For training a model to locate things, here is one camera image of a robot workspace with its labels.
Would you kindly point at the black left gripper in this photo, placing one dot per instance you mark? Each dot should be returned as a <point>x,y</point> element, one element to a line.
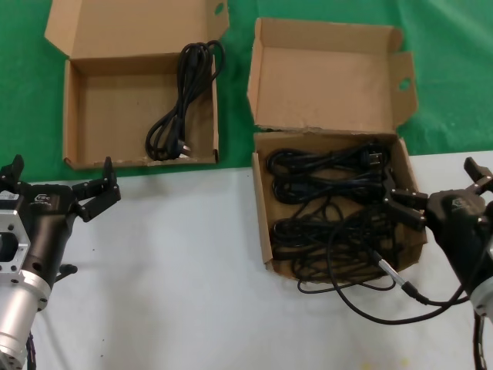
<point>50,223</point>

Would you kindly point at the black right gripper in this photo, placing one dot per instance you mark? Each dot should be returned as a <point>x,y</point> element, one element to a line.
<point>462,231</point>

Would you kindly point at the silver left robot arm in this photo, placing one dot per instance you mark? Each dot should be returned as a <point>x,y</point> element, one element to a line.
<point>19,308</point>

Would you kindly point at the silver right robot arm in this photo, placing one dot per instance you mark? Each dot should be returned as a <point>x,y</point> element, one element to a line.
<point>483,297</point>

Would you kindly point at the cardboard box with intact lid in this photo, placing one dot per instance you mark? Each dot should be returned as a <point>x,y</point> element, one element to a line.
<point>115,115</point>

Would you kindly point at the cardboard box with torn lid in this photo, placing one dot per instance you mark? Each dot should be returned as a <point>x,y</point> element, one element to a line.
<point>327,85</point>

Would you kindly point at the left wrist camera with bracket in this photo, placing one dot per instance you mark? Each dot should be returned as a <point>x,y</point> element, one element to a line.
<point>21,246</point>

